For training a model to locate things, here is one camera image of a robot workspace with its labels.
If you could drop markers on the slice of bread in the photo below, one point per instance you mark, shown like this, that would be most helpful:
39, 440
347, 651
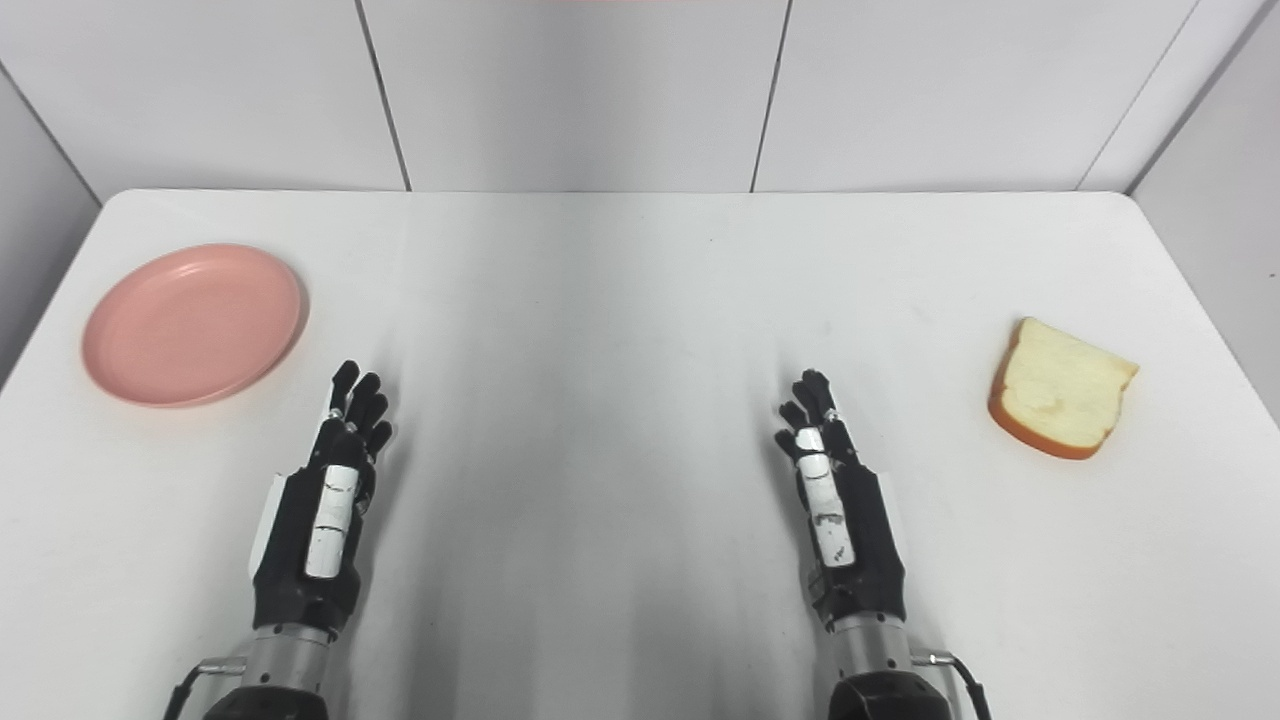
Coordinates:
1060, 395

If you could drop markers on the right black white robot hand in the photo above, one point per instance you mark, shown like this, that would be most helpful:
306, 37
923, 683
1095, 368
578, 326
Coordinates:
865, 560

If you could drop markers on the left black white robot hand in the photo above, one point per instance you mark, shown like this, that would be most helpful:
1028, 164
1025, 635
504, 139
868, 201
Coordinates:
300, 560

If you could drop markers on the pink round plate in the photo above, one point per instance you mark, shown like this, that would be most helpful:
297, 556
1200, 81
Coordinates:
192, 325

